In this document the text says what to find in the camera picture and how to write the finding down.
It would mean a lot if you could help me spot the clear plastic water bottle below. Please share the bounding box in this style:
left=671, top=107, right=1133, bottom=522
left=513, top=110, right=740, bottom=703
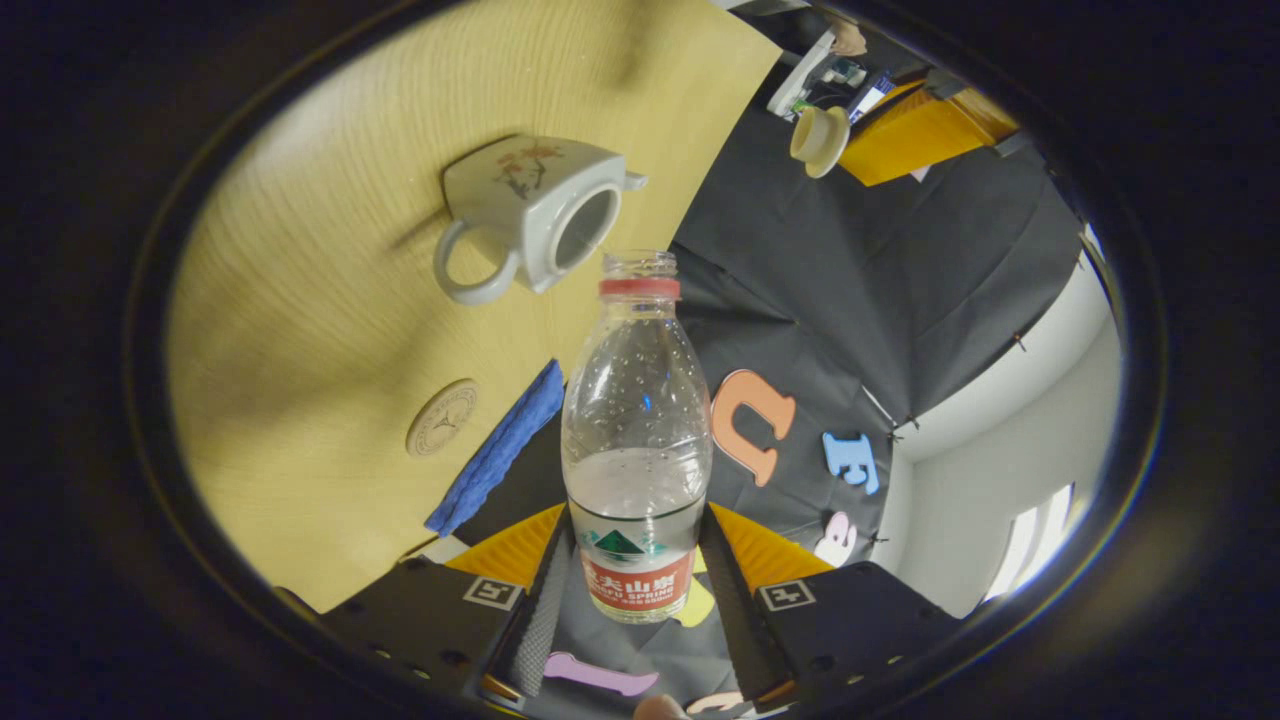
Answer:
left=560, top=250, right=714, bottom=625

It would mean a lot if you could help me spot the blue folded cloth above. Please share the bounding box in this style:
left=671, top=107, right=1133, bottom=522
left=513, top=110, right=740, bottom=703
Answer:
left=424, top=358, right=567, bottom=539

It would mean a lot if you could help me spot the computer monitor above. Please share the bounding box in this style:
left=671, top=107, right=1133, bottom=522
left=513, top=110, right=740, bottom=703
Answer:
left=848, top=70, right=896, bottom=123

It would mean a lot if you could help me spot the large ceiling light panel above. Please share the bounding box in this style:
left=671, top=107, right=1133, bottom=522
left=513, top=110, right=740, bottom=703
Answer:
left=983, top=483, right=1077, bottom=603

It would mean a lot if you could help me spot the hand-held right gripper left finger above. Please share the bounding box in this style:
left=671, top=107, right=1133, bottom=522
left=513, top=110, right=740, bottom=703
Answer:
left=320, top=503, right=573, bottom=701

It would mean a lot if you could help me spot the round brown coaster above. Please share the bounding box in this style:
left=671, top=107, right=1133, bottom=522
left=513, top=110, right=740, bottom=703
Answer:
left=405, top=378, right=480, bottom=458

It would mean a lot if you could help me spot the white ceramic teacup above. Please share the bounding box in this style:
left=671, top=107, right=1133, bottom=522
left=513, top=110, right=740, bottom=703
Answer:
left=432, top=135, right=649, bottom=306

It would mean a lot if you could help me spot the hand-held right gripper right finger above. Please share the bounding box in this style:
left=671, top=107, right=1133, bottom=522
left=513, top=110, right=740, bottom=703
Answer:
left=697, top=503, right=963, bottom=706

